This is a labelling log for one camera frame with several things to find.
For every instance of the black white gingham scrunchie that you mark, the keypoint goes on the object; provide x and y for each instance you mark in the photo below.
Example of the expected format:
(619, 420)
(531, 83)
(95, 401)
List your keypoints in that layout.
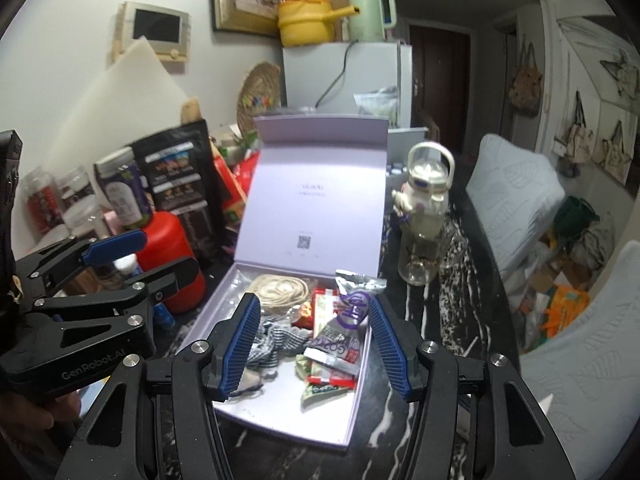
(276, 338)

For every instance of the far light blue cushioned chair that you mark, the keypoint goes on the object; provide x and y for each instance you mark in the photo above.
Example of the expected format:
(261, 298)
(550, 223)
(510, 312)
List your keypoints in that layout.
(516, 194)

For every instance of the red white snack packet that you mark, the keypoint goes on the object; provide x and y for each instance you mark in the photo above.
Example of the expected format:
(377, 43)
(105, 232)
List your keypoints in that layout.
(313, 315)

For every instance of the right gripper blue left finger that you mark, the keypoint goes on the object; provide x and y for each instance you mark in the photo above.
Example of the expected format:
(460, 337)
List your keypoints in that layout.
(230, 342)

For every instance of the white mini fridge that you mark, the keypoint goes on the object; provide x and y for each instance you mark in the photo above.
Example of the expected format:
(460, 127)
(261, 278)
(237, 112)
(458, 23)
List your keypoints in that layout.
(329, 77)

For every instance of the clear glass mug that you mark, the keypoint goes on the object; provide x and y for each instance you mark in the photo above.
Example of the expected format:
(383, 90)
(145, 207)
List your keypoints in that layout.
(422, 254)

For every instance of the green electric kettle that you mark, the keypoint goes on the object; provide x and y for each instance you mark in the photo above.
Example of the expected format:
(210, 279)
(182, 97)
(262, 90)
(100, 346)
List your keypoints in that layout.
(373, 20)

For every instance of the white foam board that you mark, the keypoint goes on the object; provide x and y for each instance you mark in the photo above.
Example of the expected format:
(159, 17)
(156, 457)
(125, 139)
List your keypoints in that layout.
(133, 98)

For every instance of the black coffee pouch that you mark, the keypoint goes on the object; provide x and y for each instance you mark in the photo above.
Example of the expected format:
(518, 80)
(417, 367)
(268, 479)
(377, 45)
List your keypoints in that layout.
(178, 165)

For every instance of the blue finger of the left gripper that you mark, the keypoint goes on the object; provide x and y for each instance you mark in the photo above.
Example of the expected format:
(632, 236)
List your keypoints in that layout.
(160, 284)
(113, 248)

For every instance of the yellow pot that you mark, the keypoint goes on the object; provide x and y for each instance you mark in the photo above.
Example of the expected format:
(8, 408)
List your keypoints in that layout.
(308, 22)

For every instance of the woven straw fan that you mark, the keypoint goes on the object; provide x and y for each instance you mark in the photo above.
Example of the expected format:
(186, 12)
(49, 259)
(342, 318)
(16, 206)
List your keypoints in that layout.
(260, 92)

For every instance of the dark label plastic jar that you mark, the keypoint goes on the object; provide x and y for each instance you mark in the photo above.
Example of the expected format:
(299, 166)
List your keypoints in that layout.
(120, 180)

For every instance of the purple white snack bag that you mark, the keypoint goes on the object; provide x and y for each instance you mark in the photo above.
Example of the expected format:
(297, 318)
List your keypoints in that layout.
(339, 344)

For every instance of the near light blue cushioned chair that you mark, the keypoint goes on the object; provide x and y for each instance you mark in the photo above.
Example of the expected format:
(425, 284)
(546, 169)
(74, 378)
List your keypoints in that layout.
(591, 372)

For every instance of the red canister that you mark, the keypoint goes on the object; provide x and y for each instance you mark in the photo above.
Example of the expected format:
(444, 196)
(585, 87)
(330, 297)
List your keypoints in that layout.
(167, 242)

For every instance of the white water bottle with handle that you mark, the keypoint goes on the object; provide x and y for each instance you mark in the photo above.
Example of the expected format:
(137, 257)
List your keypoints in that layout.
(423, 201)

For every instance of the light blue cushioned chair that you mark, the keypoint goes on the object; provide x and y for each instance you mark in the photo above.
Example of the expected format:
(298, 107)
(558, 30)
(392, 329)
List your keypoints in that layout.
(591, 372)
(516, 194)

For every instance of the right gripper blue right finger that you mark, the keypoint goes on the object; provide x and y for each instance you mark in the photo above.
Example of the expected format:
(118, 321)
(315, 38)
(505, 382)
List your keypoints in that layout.
(398, 342)

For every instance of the wall intercom panel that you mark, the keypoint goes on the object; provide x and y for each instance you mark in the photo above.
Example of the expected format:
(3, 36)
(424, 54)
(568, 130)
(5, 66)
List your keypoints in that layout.
(167, 31)

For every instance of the lavender gift box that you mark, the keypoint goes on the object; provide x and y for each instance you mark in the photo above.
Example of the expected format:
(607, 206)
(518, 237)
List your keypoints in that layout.
(315, 206)

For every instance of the cream rope bag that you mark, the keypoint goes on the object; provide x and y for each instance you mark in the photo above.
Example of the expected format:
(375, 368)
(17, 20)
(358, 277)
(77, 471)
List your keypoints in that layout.
(279, 293)

